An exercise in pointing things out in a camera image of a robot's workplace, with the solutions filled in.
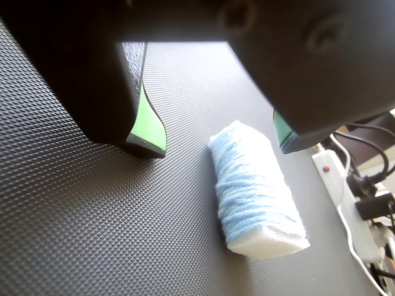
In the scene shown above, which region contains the white power strip red button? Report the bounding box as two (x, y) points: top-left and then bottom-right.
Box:
(311, 149), (384, 263)

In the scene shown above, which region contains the black plug with cable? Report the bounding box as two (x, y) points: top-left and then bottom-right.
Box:
(335, 122), (395, 198)

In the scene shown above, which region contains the white foam block blue yarn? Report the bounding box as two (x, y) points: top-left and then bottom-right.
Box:
(209, 119), (311, 259)

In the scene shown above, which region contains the thin white cable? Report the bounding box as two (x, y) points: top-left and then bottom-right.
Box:
(327, 133), (390, 296)

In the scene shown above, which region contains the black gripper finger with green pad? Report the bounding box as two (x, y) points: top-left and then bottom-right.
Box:
(227, 30), (395, 155)
(0, 12), (167, 160)

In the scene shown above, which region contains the black power adapter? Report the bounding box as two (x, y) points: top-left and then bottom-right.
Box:
(354, 191), (395, 220)

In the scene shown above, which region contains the large dark grey textured mat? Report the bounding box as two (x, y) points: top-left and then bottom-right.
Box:
(0, 18), (383, 296)

